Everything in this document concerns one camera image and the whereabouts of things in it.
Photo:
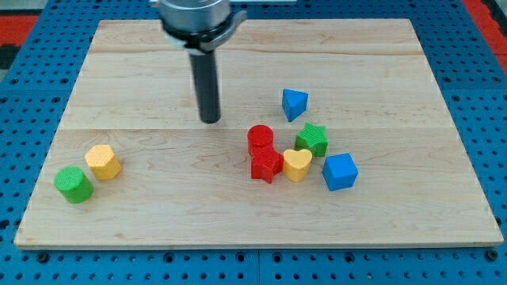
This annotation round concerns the yellow hexagon block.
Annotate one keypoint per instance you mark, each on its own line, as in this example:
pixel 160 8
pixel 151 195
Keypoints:
pixel 103 162

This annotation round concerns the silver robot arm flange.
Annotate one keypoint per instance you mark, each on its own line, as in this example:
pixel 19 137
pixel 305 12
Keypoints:
pixel 198 26

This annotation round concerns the green star block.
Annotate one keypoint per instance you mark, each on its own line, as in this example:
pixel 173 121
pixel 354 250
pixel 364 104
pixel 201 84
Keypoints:
pixel 313 138

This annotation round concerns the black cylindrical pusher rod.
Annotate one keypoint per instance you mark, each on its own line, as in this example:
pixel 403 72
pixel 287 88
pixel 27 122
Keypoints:
pixel 206 87

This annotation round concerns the green cylinder block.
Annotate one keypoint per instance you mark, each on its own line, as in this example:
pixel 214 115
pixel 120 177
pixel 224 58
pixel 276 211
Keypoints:
pixel 73 184

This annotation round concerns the blue triangle block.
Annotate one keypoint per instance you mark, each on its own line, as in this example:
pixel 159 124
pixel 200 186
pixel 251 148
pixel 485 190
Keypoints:
pixel 294 103

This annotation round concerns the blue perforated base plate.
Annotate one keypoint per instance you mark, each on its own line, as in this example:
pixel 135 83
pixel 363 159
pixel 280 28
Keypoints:
pixel 38 84

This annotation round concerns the red cylinder block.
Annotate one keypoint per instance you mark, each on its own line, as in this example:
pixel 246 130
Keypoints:
pixel 258 137

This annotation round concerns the blue cube block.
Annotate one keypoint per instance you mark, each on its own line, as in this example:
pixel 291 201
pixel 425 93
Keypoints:
pixel 339 171

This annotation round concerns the yellow heart block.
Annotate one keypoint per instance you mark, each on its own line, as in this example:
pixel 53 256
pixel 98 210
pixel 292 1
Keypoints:
pixel 296 164

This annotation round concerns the wooden board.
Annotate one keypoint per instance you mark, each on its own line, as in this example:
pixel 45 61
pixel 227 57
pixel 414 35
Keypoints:
pixel 185 184

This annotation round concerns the red star block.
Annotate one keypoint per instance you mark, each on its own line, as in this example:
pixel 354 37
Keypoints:
pixel 266 163

